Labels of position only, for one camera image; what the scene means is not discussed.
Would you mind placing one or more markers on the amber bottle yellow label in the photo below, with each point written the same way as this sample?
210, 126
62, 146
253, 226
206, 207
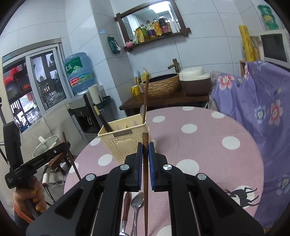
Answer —
157, 28

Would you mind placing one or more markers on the green bottle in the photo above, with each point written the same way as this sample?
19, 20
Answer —
145, 34

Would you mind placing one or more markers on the water dispenser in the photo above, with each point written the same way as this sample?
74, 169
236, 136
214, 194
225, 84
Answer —
79, 109

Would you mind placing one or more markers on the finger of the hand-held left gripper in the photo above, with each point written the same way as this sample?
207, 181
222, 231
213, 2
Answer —
62, 150

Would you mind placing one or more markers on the grey-blue wall tray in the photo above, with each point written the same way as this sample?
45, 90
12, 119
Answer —
106, 101

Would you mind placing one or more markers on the yellow roll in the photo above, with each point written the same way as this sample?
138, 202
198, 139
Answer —
245, 43

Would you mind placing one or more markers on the glass jar wooden lid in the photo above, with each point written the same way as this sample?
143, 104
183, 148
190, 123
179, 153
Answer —
255, 48

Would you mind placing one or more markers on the wicker sink basin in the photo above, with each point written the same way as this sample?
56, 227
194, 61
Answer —
160, 87

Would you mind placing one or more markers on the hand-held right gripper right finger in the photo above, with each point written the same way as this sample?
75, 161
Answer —
151, 168

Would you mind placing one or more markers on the person's left hand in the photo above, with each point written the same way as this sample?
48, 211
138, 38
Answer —
27, 199

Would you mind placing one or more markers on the grey floral cloth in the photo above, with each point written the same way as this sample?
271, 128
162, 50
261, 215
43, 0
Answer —
214, 80

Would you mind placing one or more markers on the light wooden crate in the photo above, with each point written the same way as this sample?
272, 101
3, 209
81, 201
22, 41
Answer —
242, 69

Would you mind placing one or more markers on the dark sauce bottle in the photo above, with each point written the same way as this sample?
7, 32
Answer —
165, 26

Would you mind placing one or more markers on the blue water jug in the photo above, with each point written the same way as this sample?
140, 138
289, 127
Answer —
78, 72

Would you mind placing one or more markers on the wooden framed mirror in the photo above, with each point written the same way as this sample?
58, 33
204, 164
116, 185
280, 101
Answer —
122, 27

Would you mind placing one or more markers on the white power strip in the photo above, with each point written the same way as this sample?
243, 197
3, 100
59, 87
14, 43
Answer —
45, 179

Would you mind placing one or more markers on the green instant noodle bowl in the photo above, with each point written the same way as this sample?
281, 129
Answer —
265, 10
269, 19
271, 26

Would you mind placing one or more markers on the patterned metal spoon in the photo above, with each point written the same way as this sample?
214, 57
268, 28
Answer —
137, 200

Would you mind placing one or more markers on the white pot with lid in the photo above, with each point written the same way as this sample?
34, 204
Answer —
45, 146

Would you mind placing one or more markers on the brown rice cooker white lid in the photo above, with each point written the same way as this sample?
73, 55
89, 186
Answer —
196, 86

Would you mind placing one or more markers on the dark chopstick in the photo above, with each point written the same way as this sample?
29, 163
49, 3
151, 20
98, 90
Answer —
103, 119
107, 124

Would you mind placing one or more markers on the green packet on wall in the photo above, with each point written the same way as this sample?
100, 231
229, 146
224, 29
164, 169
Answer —
114, 45

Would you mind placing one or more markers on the white cup tube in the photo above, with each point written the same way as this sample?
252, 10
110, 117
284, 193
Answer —
95, 94

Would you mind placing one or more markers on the wooden sink cabinet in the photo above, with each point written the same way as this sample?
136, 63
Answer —
167, 102

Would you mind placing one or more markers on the yellow plastic utensil holder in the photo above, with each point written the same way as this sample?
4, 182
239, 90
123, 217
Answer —
117, 145

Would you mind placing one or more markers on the person's left forearm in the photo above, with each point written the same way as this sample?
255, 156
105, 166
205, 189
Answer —
21, 219

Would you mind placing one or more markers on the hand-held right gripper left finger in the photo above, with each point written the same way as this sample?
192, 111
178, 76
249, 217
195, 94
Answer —
140, 168

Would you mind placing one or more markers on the yellow-green packet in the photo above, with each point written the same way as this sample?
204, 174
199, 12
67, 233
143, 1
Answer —
138, 36

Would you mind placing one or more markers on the bronze faucet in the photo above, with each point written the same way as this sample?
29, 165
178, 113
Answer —
175, 65

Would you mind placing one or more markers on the small pink pot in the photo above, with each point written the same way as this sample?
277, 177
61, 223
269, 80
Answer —
129, 44

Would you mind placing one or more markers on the wooden stool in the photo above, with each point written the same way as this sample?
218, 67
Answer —
57, 162

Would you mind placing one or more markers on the pink polka dot tablecloth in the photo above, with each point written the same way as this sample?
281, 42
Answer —
204, 158

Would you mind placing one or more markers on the purple floral cloth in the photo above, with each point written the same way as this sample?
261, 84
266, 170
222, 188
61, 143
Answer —
260, 95

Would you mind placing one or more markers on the yellow soap bottle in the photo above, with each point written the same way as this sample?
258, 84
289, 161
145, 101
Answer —
145, 76

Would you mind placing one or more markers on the sliding window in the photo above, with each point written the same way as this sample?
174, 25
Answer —
49, 81

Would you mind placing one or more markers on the white microwave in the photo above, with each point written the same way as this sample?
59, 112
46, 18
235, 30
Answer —
275, 46

